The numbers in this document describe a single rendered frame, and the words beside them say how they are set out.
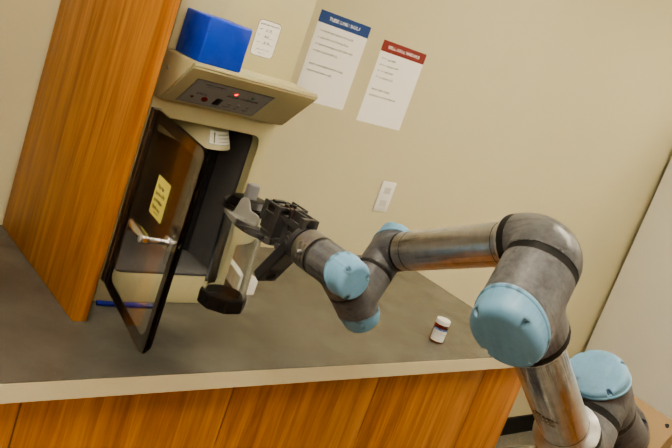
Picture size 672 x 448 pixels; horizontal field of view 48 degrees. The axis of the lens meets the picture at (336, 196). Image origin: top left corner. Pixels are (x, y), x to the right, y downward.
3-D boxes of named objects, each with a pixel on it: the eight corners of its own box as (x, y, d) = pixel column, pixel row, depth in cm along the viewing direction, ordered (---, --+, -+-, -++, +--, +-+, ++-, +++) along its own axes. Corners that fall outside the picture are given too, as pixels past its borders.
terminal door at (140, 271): (107, 284, 163) (159, 107, 155) (145, 357, 138) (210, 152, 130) (103, 283, 162) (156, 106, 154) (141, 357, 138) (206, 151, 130)
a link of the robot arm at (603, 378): (645, 390, 147) (638, 350, 139) (622, 450, 140) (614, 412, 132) (584, 372, 154) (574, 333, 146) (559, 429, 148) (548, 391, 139)
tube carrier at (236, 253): (187, 289, 161) (213, 193, 158) (229, 290, 168) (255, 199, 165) (213, 310, 153) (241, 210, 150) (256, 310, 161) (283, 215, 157)
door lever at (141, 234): (152, 231, 144) (156, 219, 143) (167, 252, 136) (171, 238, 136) (125, 227, 141) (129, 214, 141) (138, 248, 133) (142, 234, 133)
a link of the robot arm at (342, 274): (347, 313, 134) (331, 282, 128) (311, 285, 141) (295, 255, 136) (379, 284, 136) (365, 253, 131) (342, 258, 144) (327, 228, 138)
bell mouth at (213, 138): (142, 119, 176) (149, 96, 175) (207, 131, 188) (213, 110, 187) (177, 143, 164) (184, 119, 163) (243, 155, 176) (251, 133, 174)
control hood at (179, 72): (152, 94, 155) (166, 47, 153) (277, 122, 176) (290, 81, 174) (178, 111, 146) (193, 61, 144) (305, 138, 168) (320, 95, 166)
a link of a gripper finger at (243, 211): (232, 188, 154) (269, 205, 150) (223, 215, 155) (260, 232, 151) (223, 188, 151) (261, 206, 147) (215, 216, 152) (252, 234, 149)
